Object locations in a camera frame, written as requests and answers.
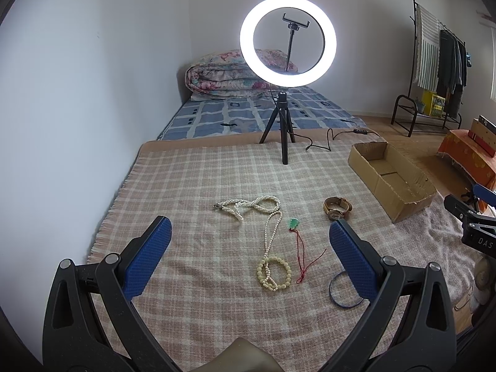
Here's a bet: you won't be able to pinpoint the blue patterned bed sheet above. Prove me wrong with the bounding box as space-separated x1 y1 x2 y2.
158 86 366 140

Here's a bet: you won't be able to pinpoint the yellow box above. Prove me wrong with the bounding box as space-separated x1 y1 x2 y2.
421 90 445 117

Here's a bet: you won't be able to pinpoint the red strap wristwatch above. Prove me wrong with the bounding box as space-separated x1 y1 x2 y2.
323 197 352 222

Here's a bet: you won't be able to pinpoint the long cream bead necklace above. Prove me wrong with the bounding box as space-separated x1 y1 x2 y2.
255 210 293 292

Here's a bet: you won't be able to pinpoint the striped hanging towel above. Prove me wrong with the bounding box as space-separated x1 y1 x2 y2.
414 4 441 91

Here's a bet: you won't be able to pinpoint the brown cardboard box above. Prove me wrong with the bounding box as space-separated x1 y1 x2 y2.
348 142 437 224

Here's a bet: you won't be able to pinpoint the dark blue bangle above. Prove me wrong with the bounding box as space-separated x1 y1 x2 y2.
328 270 364 310

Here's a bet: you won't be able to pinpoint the dark hanging clothes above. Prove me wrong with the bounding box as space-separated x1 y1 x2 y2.
436 29 468 118

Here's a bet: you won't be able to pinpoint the white ring light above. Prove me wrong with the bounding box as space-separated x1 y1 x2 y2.
240 0 337 88

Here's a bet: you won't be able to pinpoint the black tripod stand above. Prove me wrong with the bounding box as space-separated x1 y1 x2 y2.
259 91 296 165

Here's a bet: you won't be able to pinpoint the black clothes rack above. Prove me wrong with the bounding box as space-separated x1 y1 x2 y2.
391 0 472 137

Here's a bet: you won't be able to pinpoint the green pendant red cord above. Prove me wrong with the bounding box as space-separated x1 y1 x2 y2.
286 218 329 285

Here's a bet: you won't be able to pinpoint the folded floral quilt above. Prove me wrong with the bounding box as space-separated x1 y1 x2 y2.
185 50 273 100

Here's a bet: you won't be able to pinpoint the orange cloth covered table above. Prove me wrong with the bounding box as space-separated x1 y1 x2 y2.
437 129 496 191

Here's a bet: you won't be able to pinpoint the pink plaid blanket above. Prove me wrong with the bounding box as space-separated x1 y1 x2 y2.
89 135 479 371

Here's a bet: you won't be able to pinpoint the twisted white pearl necklace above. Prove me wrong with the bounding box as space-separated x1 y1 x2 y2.
213 194 282 224

